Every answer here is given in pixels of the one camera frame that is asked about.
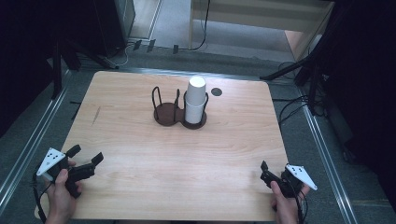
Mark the black plug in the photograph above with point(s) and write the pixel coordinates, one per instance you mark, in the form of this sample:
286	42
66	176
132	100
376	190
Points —
175	49
151	45
137	44

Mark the stack of white paper cups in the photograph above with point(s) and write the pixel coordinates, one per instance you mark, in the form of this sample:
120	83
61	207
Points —
193	115

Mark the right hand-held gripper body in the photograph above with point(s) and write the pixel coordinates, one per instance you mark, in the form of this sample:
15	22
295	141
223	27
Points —
301	177

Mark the black round table grommet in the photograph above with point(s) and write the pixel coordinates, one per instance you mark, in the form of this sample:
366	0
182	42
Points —
216	91

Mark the light wooden furniture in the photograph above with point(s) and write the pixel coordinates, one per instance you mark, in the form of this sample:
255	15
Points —
264	18

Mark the person's left hand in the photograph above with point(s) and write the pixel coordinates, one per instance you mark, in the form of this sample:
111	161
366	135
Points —
60	199

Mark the black cabinet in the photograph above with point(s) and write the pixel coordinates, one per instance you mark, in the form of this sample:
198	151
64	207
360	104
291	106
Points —
113	25

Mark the aluminium floor rail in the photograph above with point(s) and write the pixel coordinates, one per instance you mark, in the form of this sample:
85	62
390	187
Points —
327	161
31	146

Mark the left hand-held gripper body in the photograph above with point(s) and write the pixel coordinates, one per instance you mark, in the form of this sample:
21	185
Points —
49	160

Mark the dark brown double cup holder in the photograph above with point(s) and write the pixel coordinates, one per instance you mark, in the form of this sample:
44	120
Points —
168	115

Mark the black metal stand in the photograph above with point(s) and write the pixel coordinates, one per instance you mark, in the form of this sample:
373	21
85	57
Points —
57	68

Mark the black tripod stand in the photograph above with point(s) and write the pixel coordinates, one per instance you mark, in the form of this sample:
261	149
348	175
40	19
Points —
299	67

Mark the person's right hand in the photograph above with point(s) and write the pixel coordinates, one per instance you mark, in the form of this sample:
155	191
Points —
285	205

